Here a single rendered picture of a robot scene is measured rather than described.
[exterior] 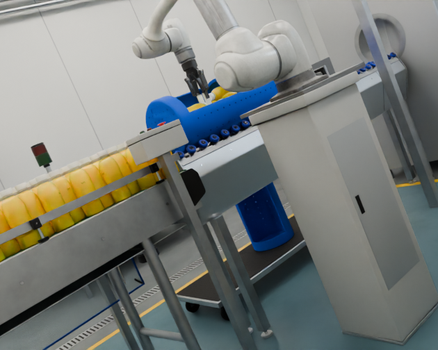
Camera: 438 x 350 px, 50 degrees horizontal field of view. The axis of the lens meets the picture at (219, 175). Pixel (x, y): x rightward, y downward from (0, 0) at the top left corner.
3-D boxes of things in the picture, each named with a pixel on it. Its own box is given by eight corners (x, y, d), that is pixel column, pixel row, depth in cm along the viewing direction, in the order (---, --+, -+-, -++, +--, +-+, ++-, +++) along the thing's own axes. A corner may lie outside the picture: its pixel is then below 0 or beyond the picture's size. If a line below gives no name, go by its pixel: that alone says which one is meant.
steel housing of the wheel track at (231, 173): (416, 95, 341) (400, 51, 337) (210, 226, 205) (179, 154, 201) (382, 106, 363) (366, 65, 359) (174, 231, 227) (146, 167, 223)
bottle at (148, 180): (138, 192, 187) (118, 148, 185) (151, 185, 192) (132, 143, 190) (147, 188, 182) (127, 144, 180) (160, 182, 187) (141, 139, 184)
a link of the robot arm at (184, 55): (184, 51, 230) (189, 63, 231) (170, 55, 225) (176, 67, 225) (195, 44, 223) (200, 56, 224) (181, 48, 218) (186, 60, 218)
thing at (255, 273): (383, 207, 331) (375, 188, 330) (228, 327, 249) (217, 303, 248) (329, 212, 375) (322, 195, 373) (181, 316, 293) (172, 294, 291)
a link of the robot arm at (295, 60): (321, 64, 179) (299, 10, 176) (290, 78, 170) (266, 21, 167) (293, 76, 193) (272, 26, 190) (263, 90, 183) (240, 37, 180)
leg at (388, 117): (418, 180, 358) (389, 105, 351) (415, 183, 354) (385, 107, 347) (411, 182, 362) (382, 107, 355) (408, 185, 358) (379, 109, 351)
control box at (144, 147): (189, 142, 181) (179, 117, 180) (149, 160, 168) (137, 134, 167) (175, 148, 189) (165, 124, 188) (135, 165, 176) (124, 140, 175)
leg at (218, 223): (275, 332, 223) (223, 214, 216) (268, 339, 220) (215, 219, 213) (267, 331, 228) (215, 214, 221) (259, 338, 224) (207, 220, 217)
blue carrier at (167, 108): (306, 99, 262) (288, 51, 258) (194, 153, 207) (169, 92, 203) (270, 111, 284) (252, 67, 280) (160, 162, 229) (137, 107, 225)
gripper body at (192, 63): (198, 56, 224) (206, 74, 225) (188, 62, 230) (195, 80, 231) (187, 60, 219) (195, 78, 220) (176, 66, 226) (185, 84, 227)
